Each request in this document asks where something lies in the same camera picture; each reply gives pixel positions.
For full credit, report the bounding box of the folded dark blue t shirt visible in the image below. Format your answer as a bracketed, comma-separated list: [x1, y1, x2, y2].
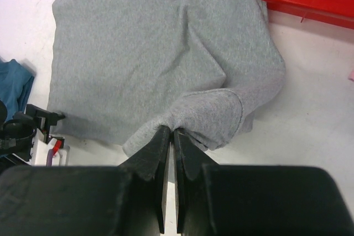
[1, 59, 34, 121]

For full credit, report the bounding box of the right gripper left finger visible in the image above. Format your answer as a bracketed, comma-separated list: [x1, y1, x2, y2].
[1, 127, 170, 235]

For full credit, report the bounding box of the grey t shirt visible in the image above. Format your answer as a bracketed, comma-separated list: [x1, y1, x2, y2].
[48, 0, 285, 156]

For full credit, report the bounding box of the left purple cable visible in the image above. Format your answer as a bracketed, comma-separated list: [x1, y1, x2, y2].
[45, 148, 55, 167]

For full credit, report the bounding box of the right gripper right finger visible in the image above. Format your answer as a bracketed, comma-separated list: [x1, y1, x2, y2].
[174, 129, 353, 235]

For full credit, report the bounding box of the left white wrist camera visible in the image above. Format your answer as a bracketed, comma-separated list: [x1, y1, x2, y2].
[28, 131, 70, 166]

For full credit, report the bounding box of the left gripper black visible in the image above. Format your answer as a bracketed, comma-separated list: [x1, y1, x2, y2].
[1, 101, 65, 161]

